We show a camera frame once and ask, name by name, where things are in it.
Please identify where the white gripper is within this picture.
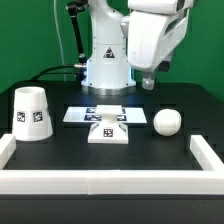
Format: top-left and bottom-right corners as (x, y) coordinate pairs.
(128, 10), (189, 90)

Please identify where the white lamp bulb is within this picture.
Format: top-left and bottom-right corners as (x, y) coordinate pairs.
(153, 109), (182, 136)

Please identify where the white lamp base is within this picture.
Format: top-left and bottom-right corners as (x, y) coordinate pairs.
(88, 105), (129, 144)

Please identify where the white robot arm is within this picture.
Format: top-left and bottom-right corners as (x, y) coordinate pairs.
(81, 0), (194, 95)

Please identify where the white lamp shade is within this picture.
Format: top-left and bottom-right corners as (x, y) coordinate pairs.
(12, 86), (53, 141)

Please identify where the white marker sheet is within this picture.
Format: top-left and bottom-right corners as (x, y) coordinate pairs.
(63, 107), (147, 124)

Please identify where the white U-shaped fence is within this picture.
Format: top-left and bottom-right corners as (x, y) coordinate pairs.
(0, 134), (224, 195)

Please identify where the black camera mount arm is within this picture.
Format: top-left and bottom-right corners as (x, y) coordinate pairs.
(66, 0), (88, 63)

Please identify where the black cable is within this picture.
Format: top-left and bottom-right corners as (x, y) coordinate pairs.
(30, 64), (88, 82)

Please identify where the grey thin cable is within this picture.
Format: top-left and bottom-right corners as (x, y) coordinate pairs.
(53, 0), (67, 66)

